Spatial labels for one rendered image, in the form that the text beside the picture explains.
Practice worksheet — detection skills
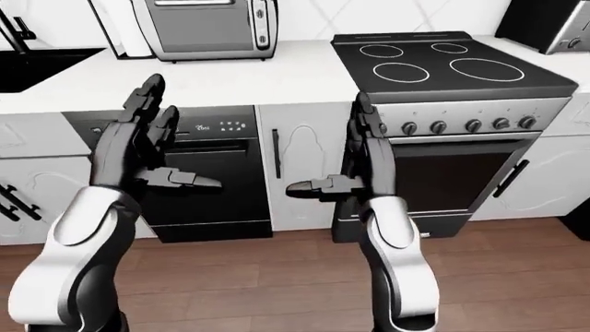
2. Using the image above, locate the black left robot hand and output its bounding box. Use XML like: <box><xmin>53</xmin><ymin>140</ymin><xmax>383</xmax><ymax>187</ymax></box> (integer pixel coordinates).
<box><xmin>88</xmin><ymin>72</ymin><xmax>224</xmax><ymax>198</ymax></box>

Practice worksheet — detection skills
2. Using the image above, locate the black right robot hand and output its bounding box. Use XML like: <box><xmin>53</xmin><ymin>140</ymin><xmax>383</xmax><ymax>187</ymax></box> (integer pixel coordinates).
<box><xmin>285</xmin><ymin>90</ymin><xmax>398</xmax><ymax>203</ymax></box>

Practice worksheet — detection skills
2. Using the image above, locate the toaster oven glass door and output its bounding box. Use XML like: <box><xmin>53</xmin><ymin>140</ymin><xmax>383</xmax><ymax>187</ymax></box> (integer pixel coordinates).
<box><xmin>145</xmin><ymin>0</ymin><xmax>257</xmax><ymax>53</ymax></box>

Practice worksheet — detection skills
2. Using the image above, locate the silver toaster oven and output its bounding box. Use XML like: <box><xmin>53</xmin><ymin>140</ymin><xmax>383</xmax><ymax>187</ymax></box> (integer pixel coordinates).
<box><xmin>132</xmin><ymin>0</ymin><xmax>280</xmax><ymax>64</ymax></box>

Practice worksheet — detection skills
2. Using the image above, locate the silver toaster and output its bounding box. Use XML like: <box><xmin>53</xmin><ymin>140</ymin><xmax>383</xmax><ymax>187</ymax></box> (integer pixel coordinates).
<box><xmin>537</xmin><ymin>0</ymin><xmax>590</xmax><ymax>55</ymax></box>

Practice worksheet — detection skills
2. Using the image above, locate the black electric stove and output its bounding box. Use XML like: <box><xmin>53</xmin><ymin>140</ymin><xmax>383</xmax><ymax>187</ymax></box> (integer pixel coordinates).
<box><xmin>330</xmin><ymin>30</ymin><xmax>579</xmax><ymax>243</ymax></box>

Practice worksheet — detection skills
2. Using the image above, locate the black dishwasher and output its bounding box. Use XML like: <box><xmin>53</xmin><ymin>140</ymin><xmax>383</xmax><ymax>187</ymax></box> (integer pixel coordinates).
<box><xmin>62</xmin><ymin>104</ymin><xmax>274</xmax><ymax>244</ymax></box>

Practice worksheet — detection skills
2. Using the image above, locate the black sink basin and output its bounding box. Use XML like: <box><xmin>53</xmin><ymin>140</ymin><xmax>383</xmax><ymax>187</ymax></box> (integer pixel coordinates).
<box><xmin>0</xmin><ymin>47</ymin><xmax>108</xmax><ymax>94</ymax></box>

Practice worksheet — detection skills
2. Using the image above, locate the paper towel roll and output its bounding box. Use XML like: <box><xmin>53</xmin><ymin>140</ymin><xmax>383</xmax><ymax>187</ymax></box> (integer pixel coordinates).
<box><xmin>85</xmin><ymin>0</ymin><xmax>156</xmax><ymax>60</ymax></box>

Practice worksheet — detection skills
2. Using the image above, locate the black faucet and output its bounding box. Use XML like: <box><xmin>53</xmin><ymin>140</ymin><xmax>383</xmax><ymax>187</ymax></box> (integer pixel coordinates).
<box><xmin>0</xmin><ymin>6</ymin><xmax>37</xmax><ymax>55</ymax></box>

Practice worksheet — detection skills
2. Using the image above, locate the white cabinet door black handle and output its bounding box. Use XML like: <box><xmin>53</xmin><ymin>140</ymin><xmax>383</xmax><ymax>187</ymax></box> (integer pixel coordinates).
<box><xmin>255</xmin><ymin>100</ymin><xmax>357</xmax><ymax>232</ymax></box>
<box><xmin>468</xmin><ymin>135</ymin><xmax>590</xmax><ymax>221</ymax></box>
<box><xmin>0</xmin><ymin>153</ymin><xmax>158</xmax><ymax>247</ymax></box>

